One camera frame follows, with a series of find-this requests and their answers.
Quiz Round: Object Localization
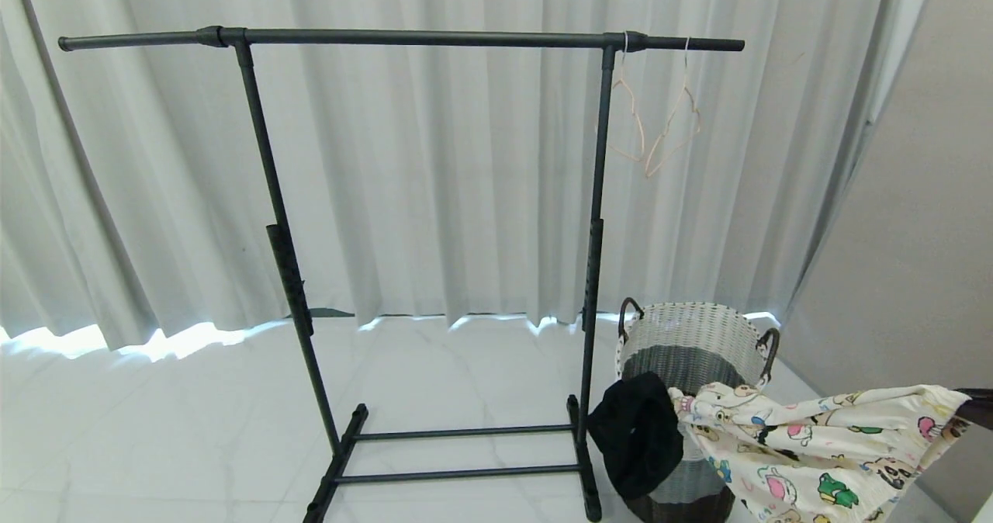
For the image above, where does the pink clothes hanger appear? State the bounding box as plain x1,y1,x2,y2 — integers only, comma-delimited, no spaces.
645,38,701,178
597,33,646,163

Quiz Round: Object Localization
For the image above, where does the cream printed garment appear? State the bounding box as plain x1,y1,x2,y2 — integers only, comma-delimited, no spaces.
669,382,972,523

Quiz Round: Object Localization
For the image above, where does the white laundry basket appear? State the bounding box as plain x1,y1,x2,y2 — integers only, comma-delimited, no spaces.
617,298,780,523

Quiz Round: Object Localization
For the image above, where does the black clothes rack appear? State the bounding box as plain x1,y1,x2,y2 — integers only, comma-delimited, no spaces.
58,25,746,523

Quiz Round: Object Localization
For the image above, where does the white curtain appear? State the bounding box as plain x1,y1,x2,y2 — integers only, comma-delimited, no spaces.
0,0,905,361

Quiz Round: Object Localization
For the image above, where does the black garment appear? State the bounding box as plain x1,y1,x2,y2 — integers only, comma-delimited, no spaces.
587,372,685,500

